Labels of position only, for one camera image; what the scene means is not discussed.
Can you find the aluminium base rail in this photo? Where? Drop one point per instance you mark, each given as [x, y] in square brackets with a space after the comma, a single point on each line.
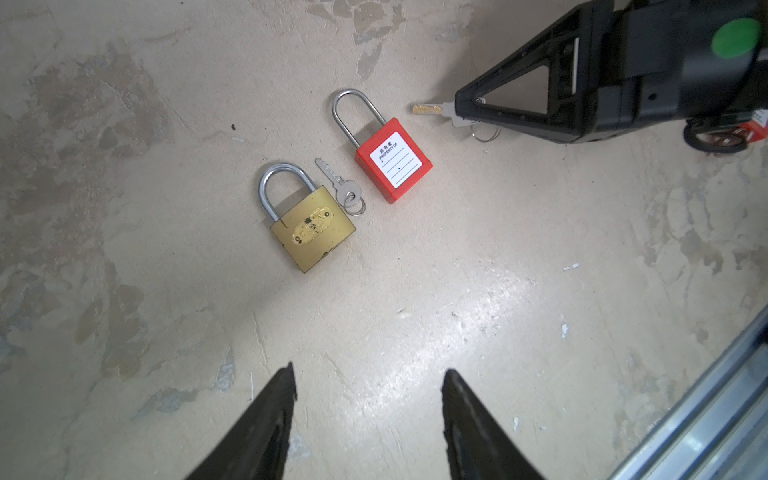
[718, 430]

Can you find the brass padlock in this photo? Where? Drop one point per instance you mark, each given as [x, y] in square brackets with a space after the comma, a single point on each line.
[313, 227]

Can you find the red padlock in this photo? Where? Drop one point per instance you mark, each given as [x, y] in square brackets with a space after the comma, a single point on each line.
[755, 129]
[390, 157]

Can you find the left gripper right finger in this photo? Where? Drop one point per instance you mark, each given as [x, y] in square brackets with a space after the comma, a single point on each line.
[477, 446]

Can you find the silver key with ring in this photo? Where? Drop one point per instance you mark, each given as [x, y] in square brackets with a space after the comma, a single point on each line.
[348, 193]

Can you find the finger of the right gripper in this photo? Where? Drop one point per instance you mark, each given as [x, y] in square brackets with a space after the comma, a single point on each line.
[547, 88]

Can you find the brass key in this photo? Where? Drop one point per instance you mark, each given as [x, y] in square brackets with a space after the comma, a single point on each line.
[448, 110]

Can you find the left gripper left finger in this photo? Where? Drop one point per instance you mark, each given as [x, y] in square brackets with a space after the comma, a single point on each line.
[257, 445]

